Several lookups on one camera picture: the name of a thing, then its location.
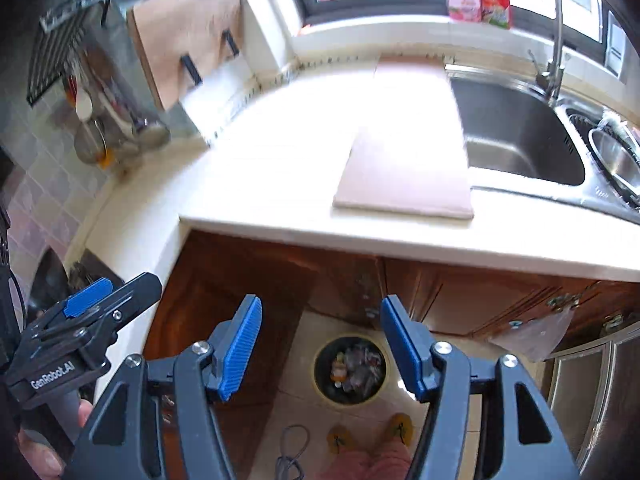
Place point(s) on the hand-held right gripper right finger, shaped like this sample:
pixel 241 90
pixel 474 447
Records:
pixel 402 350

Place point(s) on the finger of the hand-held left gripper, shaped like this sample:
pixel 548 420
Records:
pixel 87 297
pixel 140 292

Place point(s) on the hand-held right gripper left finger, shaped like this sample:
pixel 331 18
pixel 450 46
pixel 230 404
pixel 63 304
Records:
pixel 240 350

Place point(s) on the pile of discarded packaging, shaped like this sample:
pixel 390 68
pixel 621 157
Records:
pixel 355 365

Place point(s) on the round bin with black bag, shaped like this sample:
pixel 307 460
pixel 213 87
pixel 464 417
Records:
pixel 320 375

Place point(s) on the person's left hand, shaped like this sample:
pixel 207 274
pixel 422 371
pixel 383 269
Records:
pixel 42 457

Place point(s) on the black gas stove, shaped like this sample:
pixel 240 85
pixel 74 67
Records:
pixel 95 267

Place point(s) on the yellow slipper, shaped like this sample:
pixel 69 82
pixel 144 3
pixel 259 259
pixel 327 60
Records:
pixel 401 429
pixel 341 439

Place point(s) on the wooden base cabinet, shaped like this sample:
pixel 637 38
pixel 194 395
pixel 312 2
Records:
pixel 280 280

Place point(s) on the person's pink trousers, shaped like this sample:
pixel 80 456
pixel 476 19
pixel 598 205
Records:
pixel 370 465

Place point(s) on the clear plastic bag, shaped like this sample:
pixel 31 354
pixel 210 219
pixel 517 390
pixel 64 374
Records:
pixel 537 335

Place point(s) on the brown cardboard sheet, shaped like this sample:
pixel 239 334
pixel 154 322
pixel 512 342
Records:
pixel 410 160

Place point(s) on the white rice paddle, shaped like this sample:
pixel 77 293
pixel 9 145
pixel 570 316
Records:
pixel 84 105

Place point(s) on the stainless steel appliance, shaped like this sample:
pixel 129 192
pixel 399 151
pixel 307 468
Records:
pixel 600 400

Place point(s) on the stainless steel sink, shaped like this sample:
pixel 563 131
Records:
pixel 515 135

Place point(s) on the wooden cutting board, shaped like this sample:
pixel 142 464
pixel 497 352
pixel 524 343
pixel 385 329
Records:
pixel 190 20

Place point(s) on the steel basin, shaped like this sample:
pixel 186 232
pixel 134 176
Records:
pixel 617 157

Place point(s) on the steel faucet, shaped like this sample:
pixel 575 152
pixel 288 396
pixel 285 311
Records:
pixel 552 60

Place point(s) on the black cutting board bracket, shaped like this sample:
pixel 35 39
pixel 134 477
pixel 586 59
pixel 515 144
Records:
pixel 231 42
pixel 192 70

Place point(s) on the black wall utensil rack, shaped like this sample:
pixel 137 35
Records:
pixel 60 45

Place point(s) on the dark window frame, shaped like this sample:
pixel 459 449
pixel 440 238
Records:
pixel 380 2

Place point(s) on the white wall socket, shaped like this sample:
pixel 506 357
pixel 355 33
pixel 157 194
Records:
pixel 616 45

